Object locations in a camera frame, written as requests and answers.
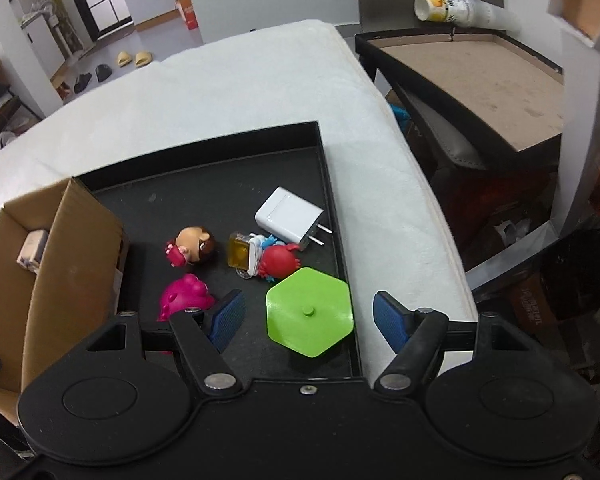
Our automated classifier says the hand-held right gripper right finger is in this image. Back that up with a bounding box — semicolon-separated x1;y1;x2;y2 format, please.
372;290;546;393

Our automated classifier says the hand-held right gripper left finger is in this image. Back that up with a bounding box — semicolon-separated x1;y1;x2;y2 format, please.
80;289;246;395

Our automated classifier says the pink toy figure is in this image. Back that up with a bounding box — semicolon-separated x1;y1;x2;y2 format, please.
156;274;217;323

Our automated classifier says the green hexagonal box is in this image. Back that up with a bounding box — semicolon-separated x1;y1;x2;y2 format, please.
266;267;355;358

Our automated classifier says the red toy figure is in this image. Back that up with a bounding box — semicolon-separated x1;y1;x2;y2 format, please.
250;232;303;281

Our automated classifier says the brown-haired doll figure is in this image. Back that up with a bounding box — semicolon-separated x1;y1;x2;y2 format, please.
165;226;217;268

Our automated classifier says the white plug charger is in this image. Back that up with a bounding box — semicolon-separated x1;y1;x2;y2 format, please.
254;186;333;253

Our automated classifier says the black tray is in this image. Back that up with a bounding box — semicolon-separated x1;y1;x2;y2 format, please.
71;120;363;381

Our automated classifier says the brown cardboard box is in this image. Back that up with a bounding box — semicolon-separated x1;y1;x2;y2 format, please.
0;177;131;426

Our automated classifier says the dark printed carton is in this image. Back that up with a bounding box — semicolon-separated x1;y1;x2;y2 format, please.
510;260;581;322

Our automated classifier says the small cream box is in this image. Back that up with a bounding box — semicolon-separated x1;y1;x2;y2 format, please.
16;229;50;267

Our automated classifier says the black-framed brown side table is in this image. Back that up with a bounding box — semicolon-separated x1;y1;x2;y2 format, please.
355;30;566;196

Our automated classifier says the orange box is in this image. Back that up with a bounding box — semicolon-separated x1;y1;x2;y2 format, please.
176;0;201;30

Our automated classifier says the white bottle yellow label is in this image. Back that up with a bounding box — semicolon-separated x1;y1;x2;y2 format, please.
413;0;523;33

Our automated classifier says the grey post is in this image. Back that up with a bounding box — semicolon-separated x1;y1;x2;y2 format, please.
557;52;600;238

